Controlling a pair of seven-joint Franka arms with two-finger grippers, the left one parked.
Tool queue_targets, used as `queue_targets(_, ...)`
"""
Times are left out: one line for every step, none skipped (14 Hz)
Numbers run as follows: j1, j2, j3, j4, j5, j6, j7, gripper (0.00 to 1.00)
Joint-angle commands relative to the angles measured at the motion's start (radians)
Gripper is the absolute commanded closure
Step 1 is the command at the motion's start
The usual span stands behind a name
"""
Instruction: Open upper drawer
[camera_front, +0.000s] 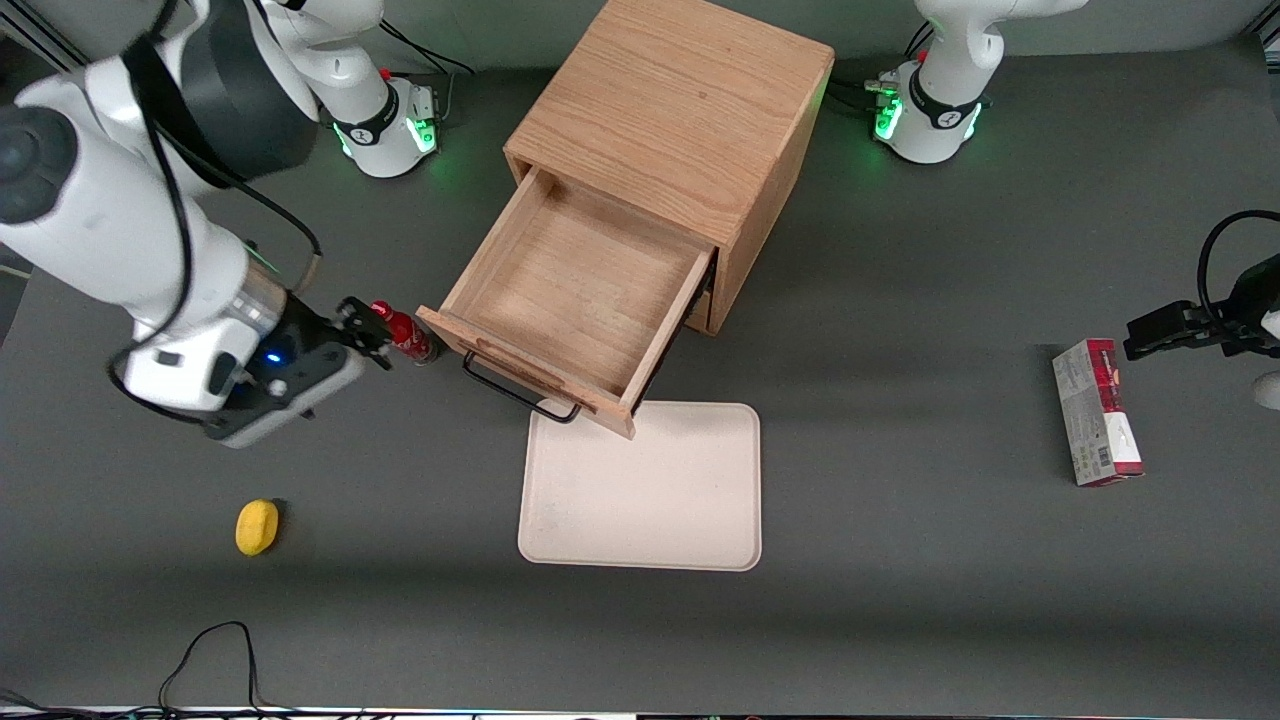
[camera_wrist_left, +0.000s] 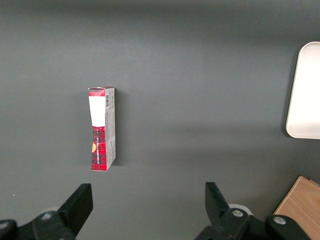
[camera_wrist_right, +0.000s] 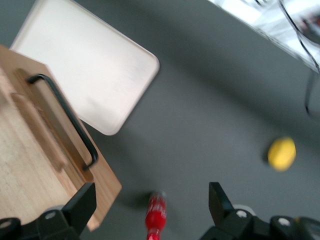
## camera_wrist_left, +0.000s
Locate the red grey cardboard box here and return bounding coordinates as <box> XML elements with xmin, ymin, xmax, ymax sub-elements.
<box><xmin>87</xmin><ymin>86</ymin><xmax>116</xmax><ymax>173</ymax></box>

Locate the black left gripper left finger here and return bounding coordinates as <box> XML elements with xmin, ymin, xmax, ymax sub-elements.
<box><xmin>0</xmin><ymin>183</ymin><xmax>94</xmax><ymax>240</ymax></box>

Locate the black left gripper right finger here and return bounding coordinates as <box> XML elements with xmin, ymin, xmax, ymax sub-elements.
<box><xmin>197</xmin><ymin>181</ymin><xmax>311</xmax><ymax>240</ymax></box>

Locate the wooden drawer cabinet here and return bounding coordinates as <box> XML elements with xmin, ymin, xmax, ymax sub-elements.
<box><xmin>272</xmin><ymin>175</ymin><xmax>320</xmax><ymax>240</ymax></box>

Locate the beige plastic tray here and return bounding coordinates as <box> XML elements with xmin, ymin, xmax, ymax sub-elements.
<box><xmin>285</xmin><ymin>41</ymin><xmax>320</xmax><ymax>140</ymax></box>

